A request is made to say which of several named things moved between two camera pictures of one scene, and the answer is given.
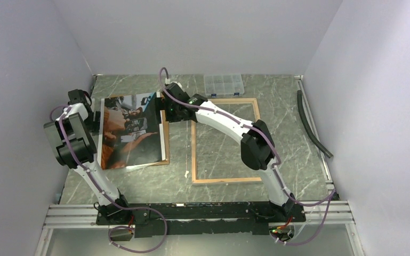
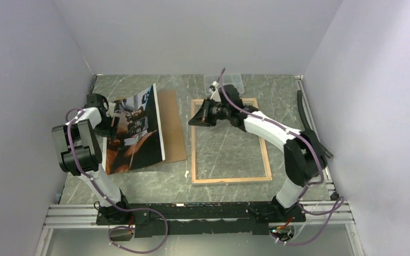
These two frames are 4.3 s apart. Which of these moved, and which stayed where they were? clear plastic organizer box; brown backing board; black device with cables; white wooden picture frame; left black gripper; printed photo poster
Moved: left black gripper; brown backing board
Stayed: clear plastic organizer box; printed photo poster; white wooden picture frame; black device with cables
